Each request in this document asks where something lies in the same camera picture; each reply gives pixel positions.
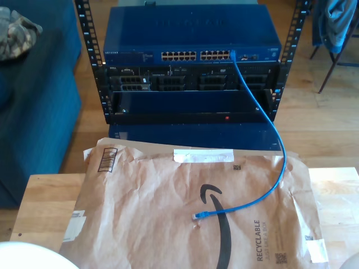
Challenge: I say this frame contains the blue metal case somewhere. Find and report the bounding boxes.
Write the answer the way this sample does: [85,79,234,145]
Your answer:
[108,123,282,151]

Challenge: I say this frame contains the black rack server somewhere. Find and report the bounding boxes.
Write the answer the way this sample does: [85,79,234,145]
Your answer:
[106,64,280,92]

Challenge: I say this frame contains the brown paper mailer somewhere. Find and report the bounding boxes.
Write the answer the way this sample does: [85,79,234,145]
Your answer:
[60,137,329,269]

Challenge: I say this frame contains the black rack drawer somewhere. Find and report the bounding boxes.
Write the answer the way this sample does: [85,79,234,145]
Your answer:
[108,89,275,126]

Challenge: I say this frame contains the blue network switch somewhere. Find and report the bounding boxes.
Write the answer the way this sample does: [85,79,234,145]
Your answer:
[103,4,282,66]

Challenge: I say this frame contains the camouflage cloth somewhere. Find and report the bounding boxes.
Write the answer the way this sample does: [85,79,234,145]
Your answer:
[0,7,43,62]

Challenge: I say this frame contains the black rack frame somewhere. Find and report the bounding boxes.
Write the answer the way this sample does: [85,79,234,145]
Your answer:
[73,0,311,126]

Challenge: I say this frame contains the dark metal chair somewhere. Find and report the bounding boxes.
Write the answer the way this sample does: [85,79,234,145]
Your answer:
[310,16,359,95]

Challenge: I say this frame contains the blue-grey jacket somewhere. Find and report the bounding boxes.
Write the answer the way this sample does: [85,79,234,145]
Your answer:
[312,0,357,54]

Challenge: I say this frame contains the blue sofa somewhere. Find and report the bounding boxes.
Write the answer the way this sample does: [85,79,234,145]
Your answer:
[0,0,82,210]

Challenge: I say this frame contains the blue network cable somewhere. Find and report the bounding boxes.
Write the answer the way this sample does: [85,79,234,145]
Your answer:
[192,49,287,221]

